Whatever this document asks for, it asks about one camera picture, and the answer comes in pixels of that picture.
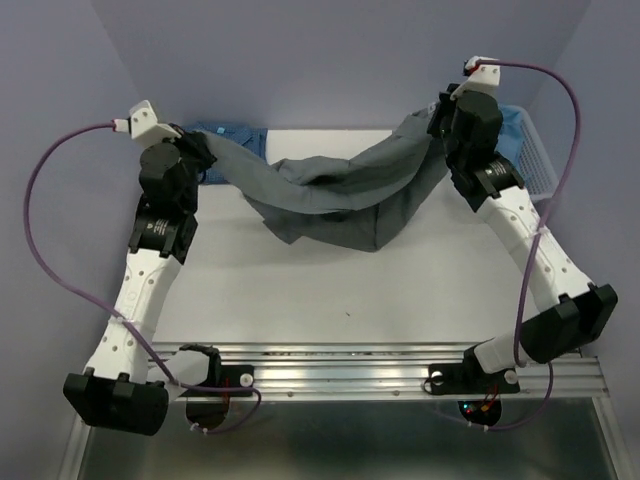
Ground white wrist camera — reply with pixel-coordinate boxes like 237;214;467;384
450;56;501;100
113;100;181;149

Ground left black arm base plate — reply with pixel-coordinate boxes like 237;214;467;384
171;343;257;401

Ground white plastic laundry basket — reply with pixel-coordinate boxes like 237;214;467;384
514;106;559;203

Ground grey long sleeve shirt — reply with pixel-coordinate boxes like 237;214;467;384
205;108;448;252

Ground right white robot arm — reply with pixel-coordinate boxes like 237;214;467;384
428;84;618;390

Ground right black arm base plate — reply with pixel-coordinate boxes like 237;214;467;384
422;347;520;396

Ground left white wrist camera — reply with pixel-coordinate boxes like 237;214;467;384
113;100;181;149

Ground blue checked folded shirt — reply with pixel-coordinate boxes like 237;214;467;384
187;119;269;186

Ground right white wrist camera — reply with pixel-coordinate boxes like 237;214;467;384
450;56;501;100

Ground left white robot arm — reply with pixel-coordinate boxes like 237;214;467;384
63;131;216;436

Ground aluminium front rail frame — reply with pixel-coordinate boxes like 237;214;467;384
60;343;635;479

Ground light blue shirt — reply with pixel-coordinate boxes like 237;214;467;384
497;104;523;157

